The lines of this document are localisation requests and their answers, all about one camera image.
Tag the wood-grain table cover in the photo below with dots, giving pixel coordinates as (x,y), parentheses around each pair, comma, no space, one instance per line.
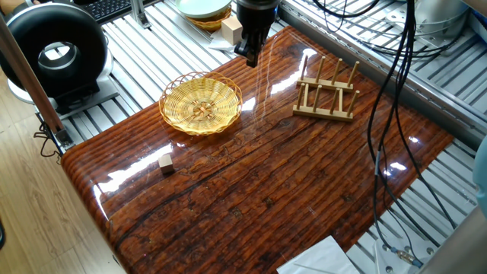
(266,190)

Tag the yellow wicker basket dish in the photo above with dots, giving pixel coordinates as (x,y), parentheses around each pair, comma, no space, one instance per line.
(200,108)

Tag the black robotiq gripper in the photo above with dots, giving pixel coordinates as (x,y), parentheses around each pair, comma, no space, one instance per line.
(256,15)

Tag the wooden peg dish rack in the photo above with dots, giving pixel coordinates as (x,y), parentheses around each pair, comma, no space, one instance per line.
(323,112)

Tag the white tissue cloth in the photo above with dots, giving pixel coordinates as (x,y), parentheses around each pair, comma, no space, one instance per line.
(216,42)

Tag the small wooden cube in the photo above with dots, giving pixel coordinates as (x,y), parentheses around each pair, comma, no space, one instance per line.
(166,163)

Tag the yellow wicker basket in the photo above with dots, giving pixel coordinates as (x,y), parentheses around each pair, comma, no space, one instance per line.
(209,25)

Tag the silver metal pedestal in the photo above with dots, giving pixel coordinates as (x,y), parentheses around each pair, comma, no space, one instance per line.
(445,15)

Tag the white paper sheet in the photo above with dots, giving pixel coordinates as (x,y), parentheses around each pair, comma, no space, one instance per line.
(319,259)

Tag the black keyboard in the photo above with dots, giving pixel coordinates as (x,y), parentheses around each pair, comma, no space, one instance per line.
(106,9)

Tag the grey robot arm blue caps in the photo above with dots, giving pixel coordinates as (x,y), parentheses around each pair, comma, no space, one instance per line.
(456,251)

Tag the large beige wooden block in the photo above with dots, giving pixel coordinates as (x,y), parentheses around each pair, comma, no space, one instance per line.
(231,29)

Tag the silver mount plate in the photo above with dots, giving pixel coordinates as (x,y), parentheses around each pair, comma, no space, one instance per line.
(388,262)
(399,19)

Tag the aluminium frame post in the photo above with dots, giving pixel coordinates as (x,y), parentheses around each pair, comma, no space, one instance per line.
(140,15)
(30,76)

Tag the pale green plate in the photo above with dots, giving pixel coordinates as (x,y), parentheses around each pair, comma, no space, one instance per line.
(201,7)

